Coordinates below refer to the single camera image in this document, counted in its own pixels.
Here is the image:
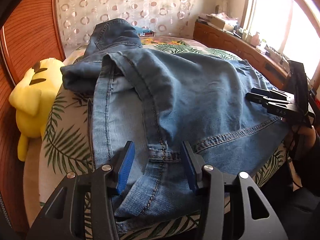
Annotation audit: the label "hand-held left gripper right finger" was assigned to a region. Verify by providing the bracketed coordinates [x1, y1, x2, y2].
[182, 141, 289, 240]

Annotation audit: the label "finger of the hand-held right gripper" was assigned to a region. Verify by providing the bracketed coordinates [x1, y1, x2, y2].
[251, 88, 290, 100]
[246, 93, 293, 113]

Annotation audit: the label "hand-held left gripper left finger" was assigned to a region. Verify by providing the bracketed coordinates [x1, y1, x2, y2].
[26, 141, 135, 240]

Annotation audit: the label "blue denim pants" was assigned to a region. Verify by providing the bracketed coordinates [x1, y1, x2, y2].
[61, 19, 289, 224]

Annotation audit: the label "person's right hand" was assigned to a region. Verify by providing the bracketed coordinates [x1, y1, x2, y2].
[297, 127, 317, 155]

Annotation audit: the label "long wooden cabinet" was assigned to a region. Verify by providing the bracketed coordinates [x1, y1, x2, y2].
[193, 21, 292, 90]

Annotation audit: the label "wooden-framed window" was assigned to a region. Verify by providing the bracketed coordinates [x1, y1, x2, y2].
[241, 0, 320, 80]

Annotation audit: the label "cardboard box with papers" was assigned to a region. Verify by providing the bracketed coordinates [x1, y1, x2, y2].
[210, 12, 238, 30]

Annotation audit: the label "yellow plush toy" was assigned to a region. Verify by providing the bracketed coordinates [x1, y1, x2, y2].
[9, 58, 65, 162]

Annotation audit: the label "floral blanket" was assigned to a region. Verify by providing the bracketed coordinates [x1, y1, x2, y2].
[139, 36, 200, 53]

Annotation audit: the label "cardboard box with blue cloth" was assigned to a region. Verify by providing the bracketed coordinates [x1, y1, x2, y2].
[134, 26, 155, 37]

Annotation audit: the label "circle-patterned sheer curtain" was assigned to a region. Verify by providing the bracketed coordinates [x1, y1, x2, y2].
[54, 0, 218, 48]

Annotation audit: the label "wooden slatted wardrobe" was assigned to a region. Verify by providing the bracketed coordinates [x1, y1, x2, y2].
[0, 0, 67, 230]

